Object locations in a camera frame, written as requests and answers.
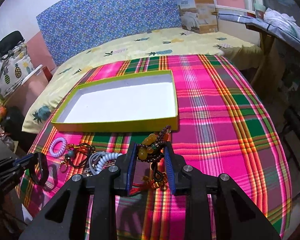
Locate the black fitness band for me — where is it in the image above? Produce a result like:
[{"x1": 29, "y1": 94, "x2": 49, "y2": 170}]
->
[{"x1": 29, "y1": 152, "x2": 49, "y2": 186}]

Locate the red knot tassel charm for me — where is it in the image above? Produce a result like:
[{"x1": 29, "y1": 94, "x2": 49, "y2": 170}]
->
[{"x1": 129, "y1": 172, "x2": 168, "y2": 196}]

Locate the white spiral hair tie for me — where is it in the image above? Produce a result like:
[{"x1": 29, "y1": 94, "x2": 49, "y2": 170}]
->
[{"x1": 95, "y1": 152, "x2": 123, "y2": 175}]

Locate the purple spiral hair tie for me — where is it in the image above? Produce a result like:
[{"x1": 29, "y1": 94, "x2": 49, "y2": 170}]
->
[{"x1": 48, "y1": 137, "x2": 68, "y2": 158}]

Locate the black cord pendant bracelet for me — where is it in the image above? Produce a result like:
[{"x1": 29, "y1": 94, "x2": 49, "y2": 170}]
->
[{"x1": 59, "y1": 142, "x2": 96, "y2": 173}]

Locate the pink plaid tablecloth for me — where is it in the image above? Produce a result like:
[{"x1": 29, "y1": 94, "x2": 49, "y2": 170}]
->
[{"x1": 17, "y1": 55, "x2": 292, "y2": 239}]

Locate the green shallow cardboard tray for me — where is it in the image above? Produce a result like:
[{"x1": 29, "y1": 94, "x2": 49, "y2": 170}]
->
[{"x1": 51, "y1": 70, "x2": 179, "y2": 133}]

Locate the pineapple print bag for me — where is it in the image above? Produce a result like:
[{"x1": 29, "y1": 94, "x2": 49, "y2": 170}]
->
[{"x1": 0, "y1": 42, "x2": 35, "y2": 102}]

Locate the yellow pineapple bed sheet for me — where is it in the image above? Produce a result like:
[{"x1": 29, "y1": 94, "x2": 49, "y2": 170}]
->
[{"x1": 22, "y1": 28, "x2": 262, "y2": 134}]

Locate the dark wooden side table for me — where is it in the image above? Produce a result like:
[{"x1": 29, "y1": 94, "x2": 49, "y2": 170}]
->
[{"x1": 218, "y1": 11, "x2": 300, "y2": 115}]

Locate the bedding set cardboard box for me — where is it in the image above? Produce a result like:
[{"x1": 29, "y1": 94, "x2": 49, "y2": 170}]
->
[{"x1": 176, "y1": 0, "x2": 218, "y2": 34}]

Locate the blue floral headboard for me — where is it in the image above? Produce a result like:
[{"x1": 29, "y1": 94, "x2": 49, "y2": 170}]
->
[{"x1": 36, "y1": 0, "x2": 181, "y2": 65}]

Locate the white crumpled cloth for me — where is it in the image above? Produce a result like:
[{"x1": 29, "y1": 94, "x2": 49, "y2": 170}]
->
[{"x1": 263, "y1": 8, "x2": 300, "y2": 41}]

